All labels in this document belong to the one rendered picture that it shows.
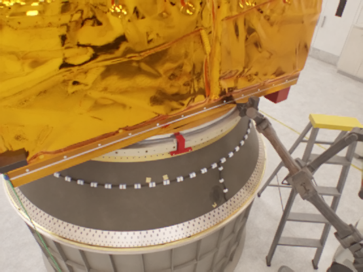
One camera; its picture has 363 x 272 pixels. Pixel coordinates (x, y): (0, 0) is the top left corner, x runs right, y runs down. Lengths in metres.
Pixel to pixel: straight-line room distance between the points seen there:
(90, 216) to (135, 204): 0.27
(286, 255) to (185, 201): 1.82
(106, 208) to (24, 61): 0.92
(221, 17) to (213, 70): 0.26
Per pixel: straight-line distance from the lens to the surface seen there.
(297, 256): 3.19
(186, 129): 1.41
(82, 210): 1.62
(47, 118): 1.04
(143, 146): 1.35
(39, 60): 0.96
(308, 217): 2.72
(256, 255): 3.03
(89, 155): 1.24
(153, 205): 1.52
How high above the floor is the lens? 2.57
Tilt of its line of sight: 38 degrees down
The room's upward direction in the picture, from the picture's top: 4 degrees clockwise
